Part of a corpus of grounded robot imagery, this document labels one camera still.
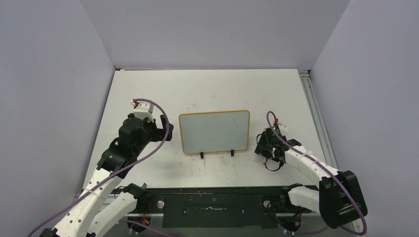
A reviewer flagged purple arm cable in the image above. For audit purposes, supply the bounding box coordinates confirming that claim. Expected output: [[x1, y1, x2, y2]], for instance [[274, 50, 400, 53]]
[[266, 111, 368, 236], [28, 98, 171, 237]]

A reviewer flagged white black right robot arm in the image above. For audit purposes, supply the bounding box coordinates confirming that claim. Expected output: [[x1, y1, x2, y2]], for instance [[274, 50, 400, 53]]
[[254, 127, 368, 229]]

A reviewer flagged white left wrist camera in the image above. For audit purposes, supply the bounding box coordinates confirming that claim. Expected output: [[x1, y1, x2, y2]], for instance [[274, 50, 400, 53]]
[[131, 99, 154, 122]]

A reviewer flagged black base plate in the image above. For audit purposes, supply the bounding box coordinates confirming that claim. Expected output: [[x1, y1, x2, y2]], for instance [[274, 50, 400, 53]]
[[131, 186, 310, 229]]

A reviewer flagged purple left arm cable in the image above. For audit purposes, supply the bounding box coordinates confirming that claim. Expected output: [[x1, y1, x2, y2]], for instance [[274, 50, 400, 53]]
[[28, 98, 171, 237]]

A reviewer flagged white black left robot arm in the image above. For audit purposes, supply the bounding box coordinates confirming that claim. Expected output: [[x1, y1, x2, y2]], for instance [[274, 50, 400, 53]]
[[40, 112, 173, 237]]

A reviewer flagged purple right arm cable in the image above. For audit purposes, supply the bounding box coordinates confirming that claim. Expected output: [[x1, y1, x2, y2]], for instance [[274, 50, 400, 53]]
[[266, 111, 368, 236]]

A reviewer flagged aluminium rail at table edge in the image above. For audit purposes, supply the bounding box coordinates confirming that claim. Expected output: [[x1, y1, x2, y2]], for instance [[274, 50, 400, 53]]
[[298, 70, 338, 168]]

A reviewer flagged yellow framed small whiteboard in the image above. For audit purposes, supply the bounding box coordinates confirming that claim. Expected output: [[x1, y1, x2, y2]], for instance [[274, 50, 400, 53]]
[[178, 110, 251, 155]]

